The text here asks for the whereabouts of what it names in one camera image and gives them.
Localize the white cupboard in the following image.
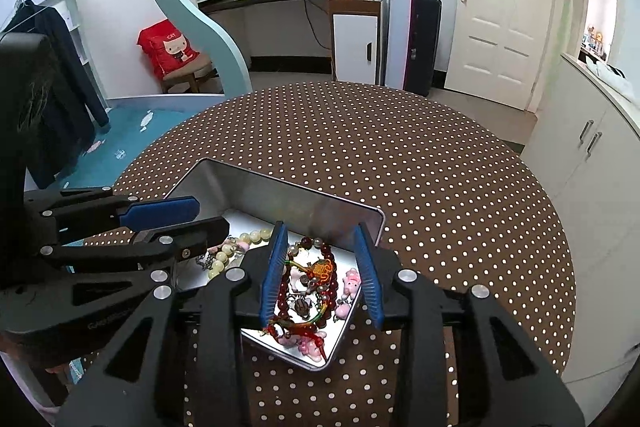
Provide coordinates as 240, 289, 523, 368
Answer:
520, 52, 640, 388

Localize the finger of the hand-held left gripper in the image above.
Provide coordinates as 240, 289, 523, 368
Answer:
24, 187, 200, 244
41, 216, 231, 274

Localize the wooden stool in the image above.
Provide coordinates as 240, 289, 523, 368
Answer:
161, 54, 224, 96

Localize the person's left forearm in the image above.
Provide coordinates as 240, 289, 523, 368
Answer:
0, 347, 63, 424

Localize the red braided rope bracelet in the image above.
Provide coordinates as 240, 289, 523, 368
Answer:
260, 314, 331, 350

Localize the brown polka dot tablecloth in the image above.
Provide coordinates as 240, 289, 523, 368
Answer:
82, 81, 576, 427

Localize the red cat print bag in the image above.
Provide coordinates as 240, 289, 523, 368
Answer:
138, 19, 201, 80

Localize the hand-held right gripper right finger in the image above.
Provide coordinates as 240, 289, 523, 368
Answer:
352, 222, 586, 427

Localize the white plastic bag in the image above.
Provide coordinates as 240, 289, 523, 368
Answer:
585, 62, 636, 93

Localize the teal curved bed frame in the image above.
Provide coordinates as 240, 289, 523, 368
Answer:
30, 0, 254, 96

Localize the cream bead bracelet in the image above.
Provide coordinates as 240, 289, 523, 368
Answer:
206, 229, 274, 279

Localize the dark hanging coat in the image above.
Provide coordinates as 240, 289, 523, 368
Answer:
10, 0, 111, 190

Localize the white door desk cabinet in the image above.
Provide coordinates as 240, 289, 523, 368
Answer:
327, 0, 384, 86

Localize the small figurines group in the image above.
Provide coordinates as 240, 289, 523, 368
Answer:
581, 24, 609, 58

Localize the dark red bead bracelet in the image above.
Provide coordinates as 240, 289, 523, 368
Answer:
272, 237, 342, 324

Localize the blue printed bed sheet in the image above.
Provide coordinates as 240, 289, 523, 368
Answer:
22, 94, 227, 208

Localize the white panel door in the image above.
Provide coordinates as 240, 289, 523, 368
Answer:
444, 0, 559, 112

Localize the pink figure hair clip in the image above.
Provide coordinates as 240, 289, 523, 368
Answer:
277, 332, 332, 364

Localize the white suitcase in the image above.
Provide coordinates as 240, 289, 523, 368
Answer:
384, 0, 418, 90

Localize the black suitcase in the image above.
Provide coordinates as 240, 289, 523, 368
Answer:
405, 0, 444, 97

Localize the pink pig charm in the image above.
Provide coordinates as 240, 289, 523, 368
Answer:
334, 269, 362, 319

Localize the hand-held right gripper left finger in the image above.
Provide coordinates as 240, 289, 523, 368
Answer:
55, 221, 291, 427

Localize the grey storage box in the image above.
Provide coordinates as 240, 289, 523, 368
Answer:
164, 158, 386, 373

